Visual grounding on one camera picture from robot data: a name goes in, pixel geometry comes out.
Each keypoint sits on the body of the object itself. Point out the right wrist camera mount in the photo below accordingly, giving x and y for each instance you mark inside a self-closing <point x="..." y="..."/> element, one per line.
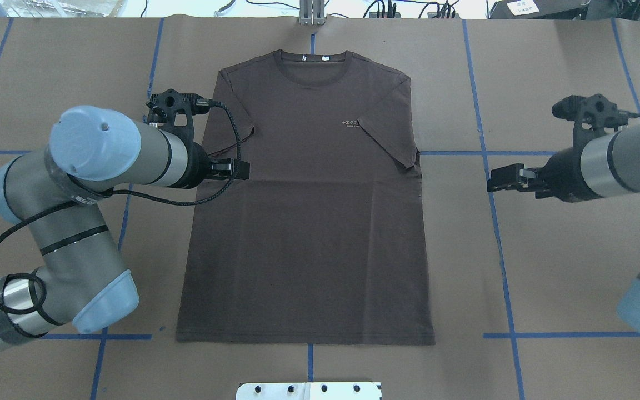
<point x="591" y="117"/>

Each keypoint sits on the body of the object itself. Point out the blue tape line lengthwise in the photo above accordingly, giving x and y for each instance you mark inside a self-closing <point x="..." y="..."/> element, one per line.
<point x="510" y="335"/>

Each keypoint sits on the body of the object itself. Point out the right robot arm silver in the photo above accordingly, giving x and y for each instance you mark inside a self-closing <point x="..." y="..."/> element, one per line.
<point x="575" y="223"/>

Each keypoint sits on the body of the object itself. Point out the white pedestal base plate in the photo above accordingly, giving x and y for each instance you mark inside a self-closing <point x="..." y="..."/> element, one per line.
<point x="310" y="390"/>

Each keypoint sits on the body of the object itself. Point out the aluminium frame post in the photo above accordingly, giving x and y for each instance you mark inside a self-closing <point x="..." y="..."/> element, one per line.
<point x="312" y="12"/>

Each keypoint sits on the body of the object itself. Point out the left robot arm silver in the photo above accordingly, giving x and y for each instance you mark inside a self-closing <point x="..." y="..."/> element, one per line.
<point x="55" y="192"/>

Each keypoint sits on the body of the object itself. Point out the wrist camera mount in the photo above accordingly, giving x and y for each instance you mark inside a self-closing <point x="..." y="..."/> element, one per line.
<point x="175" y="111"/>
<point x="591" y="117"/>

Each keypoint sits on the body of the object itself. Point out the brown t-shirt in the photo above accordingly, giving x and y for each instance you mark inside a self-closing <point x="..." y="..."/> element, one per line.
<point x="325" y="242"/>

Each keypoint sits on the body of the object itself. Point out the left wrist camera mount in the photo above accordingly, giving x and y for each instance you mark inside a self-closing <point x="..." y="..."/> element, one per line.
<point x="175" y="111"/>

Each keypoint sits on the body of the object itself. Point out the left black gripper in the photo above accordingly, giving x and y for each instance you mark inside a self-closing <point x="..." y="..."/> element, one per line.
<point x="197" y="167"/>

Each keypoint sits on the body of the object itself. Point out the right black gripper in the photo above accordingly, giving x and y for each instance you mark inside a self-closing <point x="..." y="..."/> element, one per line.
<point x="563" y="174"/>

